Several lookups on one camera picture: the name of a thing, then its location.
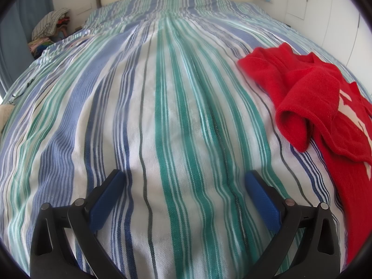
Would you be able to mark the red knit sweater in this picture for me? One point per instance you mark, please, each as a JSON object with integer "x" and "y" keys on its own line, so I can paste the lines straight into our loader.
{"x": 305, "y": 93}

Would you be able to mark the pile of clothes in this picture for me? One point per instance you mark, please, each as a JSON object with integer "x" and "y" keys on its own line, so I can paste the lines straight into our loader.
{"x": 48, "y": 26}

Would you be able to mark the white wardrobe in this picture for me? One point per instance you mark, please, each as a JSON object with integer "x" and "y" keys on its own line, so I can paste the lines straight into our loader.
{"x": 334, "y": 20}

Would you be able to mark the blue curtain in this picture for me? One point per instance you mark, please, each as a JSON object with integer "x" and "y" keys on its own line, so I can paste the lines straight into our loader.
{"x": 17, "y": 35}

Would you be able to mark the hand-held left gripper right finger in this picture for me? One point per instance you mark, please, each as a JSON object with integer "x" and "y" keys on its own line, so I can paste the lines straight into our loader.
{"x": 263, "y": 200}

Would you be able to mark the striped bed cover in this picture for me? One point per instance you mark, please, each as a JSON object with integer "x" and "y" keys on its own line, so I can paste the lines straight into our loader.
{"x": 174, "y": 107}

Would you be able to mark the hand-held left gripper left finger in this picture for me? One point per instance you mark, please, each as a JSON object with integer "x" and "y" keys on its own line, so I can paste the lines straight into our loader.
{"x": 106, "y": 200}

